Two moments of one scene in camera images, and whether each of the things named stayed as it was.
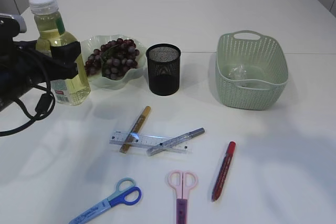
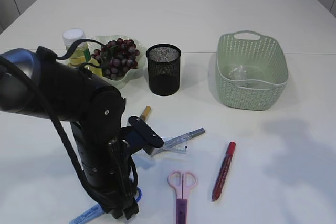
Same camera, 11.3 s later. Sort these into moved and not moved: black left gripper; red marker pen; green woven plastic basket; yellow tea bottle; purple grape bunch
Moved: black left gripper; yellow tea bottle
Not moved: purple grape bunch; green woven plastic basket; red marker pen
